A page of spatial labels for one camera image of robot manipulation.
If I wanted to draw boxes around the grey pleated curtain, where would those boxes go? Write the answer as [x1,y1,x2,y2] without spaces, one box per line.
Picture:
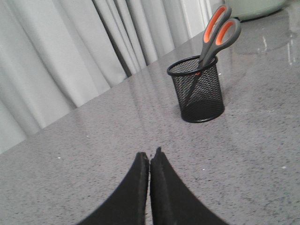
[0,0,221,152]

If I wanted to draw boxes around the black mesh pen bucket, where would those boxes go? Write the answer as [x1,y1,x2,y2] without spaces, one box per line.
[167,55,225,123]

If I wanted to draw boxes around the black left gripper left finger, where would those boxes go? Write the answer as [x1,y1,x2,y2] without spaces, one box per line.
[79,152,149,225]

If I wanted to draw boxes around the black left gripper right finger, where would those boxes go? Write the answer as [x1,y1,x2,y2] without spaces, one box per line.
[150,147,227,225]

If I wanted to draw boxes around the grey orange handled scissors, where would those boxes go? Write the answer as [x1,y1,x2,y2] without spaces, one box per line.
[197,4,241,70]

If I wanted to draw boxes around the pale green round base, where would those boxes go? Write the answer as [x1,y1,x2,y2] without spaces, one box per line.
[225,0,287,21]

